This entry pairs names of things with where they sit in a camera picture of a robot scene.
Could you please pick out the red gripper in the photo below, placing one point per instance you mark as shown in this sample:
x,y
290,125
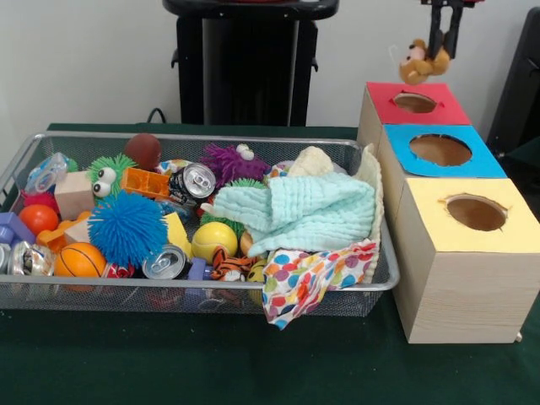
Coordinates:
x,y
470,2

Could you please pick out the brown plush monkey toy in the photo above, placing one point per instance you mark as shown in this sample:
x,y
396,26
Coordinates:
x,y
422,67

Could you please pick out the mint green muslin cloth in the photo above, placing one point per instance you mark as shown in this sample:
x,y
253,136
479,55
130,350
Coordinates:
x,y
312,211

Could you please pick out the white polka dot cloth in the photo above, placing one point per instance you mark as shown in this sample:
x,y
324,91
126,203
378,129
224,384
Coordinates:
x,y
295,282

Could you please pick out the wooden box with three holes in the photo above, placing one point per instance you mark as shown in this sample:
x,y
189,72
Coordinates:
x,y
464,295

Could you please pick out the black upright panel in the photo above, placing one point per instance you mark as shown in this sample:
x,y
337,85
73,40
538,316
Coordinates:
x,y
519,84

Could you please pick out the dark green tablecloth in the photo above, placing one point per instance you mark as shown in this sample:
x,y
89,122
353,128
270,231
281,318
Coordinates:
x,y
211,363
527,154

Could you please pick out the purple spiky googly-eyed toy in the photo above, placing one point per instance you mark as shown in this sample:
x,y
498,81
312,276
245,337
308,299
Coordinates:
x,y
232,164

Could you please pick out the black soda can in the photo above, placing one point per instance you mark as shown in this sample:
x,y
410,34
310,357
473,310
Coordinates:
x,y
194,181

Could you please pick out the yellow tennis ball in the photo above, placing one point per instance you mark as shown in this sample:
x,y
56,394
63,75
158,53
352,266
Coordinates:
x,y
213,240

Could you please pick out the tiger plush toy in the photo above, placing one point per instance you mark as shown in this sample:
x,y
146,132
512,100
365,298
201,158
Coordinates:
x,y
230,263

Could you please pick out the green spiky googly-eyed toy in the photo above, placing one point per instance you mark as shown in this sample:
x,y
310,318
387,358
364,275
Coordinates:
x,y
118,164

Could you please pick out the blue spiky rubber ball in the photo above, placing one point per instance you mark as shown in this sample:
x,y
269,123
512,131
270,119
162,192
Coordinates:
x,y
126,230

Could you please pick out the orange toy basketball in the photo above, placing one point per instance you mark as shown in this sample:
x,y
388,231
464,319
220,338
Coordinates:
x,y
78,261

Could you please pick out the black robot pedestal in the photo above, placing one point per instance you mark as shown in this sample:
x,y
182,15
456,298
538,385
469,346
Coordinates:
x,y
253,63

